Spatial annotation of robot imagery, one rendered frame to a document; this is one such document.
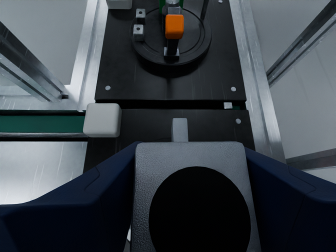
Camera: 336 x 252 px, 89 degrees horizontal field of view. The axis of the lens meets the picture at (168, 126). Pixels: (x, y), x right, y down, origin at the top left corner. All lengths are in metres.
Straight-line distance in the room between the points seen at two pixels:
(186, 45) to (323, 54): 0.41
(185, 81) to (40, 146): 0.27
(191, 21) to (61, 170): 0.33
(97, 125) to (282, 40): 0.51
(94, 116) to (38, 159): 0.14
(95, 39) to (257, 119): 0.32
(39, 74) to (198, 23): 0.26
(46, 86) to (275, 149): 0.34
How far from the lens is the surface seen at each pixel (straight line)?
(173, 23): 0.21
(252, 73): 0.35
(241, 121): 0.28
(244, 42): 0.38
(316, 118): 0.51
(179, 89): 0.28
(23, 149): 0.38
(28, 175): 0.36
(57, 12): 0.64
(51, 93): 0.30
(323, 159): 0.30
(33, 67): 0.29
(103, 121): 0.25
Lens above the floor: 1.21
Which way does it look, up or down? 71 degrees down
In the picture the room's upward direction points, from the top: 4 degrees clockwise
